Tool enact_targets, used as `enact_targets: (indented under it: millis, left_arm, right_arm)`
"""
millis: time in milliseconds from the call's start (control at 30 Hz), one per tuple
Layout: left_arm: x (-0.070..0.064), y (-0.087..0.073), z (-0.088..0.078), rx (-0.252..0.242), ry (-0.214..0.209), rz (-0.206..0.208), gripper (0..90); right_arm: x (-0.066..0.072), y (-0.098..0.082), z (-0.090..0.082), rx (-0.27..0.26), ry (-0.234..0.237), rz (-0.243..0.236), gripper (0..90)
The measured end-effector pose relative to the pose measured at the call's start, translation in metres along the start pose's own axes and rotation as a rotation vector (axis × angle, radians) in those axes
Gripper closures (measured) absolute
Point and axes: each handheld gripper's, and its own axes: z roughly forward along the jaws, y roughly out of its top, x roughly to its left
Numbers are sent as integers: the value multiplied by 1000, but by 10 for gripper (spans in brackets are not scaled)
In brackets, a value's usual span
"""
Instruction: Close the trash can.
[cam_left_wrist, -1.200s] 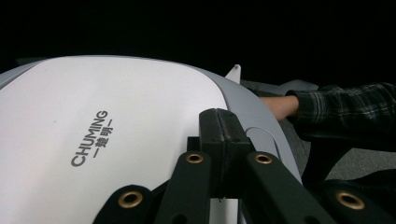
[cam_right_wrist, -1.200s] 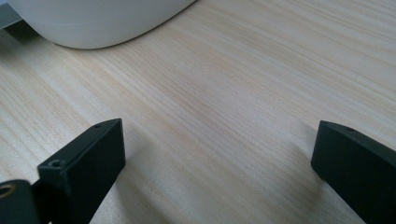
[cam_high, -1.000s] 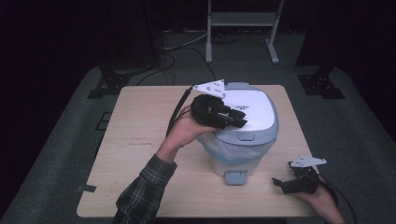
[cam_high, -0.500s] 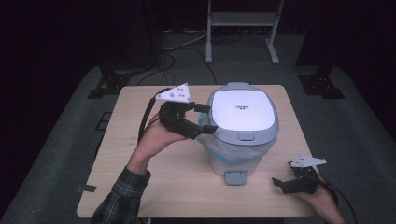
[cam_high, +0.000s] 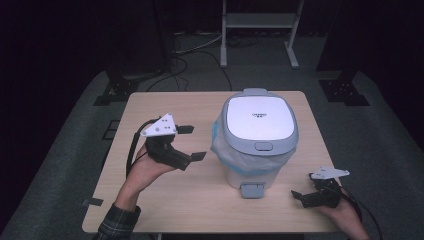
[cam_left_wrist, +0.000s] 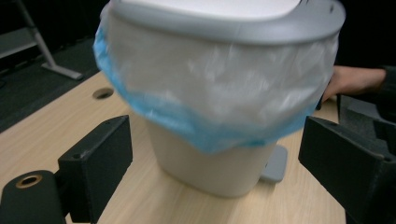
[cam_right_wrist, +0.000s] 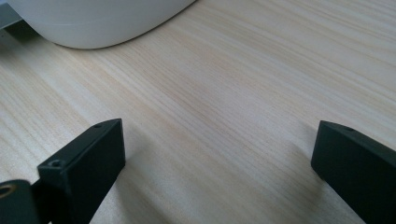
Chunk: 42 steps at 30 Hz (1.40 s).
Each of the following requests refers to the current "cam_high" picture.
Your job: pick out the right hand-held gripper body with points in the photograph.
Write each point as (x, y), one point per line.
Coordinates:
(325, 196)

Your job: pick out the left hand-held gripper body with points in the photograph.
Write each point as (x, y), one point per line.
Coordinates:
(161, 128)

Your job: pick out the person's right hand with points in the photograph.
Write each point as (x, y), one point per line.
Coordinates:
(348, 215)

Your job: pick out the person's left hand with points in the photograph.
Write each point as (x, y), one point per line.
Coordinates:
(145, 173)

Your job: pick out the blue white plastic bin liner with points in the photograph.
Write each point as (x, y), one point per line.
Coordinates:
(233, 156)

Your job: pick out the black stand base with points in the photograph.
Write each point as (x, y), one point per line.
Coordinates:
(343, 90)
(120, 86)

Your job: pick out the white grey pedal trash can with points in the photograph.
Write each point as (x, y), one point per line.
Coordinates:
(256, 120)

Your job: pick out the grey floor tape strip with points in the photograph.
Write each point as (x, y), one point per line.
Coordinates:
(92, 202)

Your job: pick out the white metal stand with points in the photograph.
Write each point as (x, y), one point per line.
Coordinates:
(258, 20)

